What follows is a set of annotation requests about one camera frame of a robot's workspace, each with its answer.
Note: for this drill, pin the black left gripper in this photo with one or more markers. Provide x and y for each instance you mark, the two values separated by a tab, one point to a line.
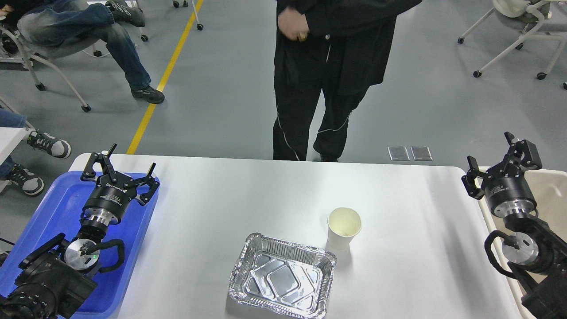
109	200

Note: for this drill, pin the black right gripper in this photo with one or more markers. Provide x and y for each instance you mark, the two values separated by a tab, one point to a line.
505	192

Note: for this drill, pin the white paper cup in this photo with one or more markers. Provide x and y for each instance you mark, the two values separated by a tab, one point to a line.
343	225

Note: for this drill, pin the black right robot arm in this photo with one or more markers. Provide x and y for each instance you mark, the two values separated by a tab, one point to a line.
532	253

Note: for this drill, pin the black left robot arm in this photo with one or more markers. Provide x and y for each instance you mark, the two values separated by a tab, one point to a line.
75	258

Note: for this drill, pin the right metal floor plate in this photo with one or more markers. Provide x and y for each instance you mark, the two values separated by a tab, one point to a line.
422	154

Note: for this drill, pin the metal floor plate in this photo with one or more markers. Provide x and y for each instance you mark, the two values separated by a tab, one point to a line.
398	153
422	154

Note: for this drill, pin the left metal floor plate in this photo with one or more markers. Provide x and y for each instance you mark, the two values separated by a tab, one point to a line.
398	153

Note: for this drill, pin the white side table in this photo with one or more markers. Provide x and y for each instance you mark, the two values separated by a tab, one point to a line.
9	139

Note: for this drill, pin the grey office chair left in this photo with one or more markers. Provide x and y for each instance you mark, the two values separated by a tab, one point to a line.
16	49

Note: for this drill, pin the white office chair right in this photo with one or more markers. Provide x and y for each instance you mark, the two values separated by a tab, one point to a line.
533	19

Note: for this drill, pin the seated person in jeans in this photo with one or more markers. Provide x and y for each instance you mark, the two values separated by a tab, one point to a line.
59	28

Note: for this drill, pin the standing person in black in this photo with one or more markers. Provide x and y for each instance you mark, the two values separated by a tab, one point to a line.
331	48

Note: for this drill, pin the aluminium foil food tray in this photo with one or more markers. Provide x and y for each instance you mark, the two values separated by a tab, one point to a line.
284	277

